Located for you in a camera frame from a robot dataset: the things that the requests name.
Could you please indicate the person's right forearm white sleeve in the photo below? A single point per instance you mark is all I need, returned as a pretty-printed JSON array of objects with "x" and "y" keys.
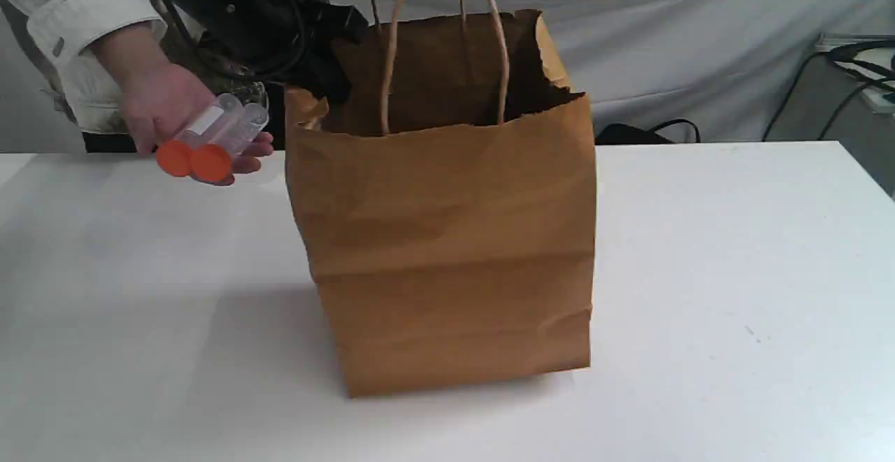
[{"x": 63, "y": 29}]

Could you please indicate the grey equipment box right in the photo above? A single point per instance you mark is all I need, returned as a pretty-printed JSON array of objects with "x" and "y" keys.
[{"x": 843, "y": 92}]

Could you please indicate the person's right hand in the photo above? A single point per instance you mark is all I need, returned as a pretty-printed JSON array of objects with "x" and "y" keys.
[{"x": 159, "y": 101}]

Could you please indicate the white backdrop cloth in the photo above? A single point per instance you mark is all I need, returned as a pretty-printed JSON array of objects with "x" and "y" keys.
[{"x": 709, "y": 60}]

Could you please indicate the person's torso patterned jacket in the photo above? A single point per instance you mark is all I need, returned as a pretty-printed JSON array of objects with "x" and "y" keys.
[{"x": 91, "y": 97}]

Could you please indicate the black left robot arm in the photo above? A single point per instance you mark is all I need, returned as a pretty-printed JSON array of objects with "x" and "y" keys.
[{"x": 280, "y": 41}]

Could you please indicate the orange-capped clear tube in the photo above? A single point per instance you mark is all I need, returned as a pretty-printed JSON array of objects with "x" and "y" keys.
[
  {"x": 174, "y": 156},
  {"x": 213, "y": 160}
]

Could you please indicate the brown paper bag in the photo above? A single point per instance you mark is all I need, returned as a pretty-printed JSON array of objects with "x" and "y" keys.
[{"x": 448, "y": 206}]

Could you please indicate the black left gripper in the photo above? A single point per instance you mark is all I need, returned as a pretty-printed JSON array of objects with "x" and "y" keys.
[{"x": 318, "y": 69}]

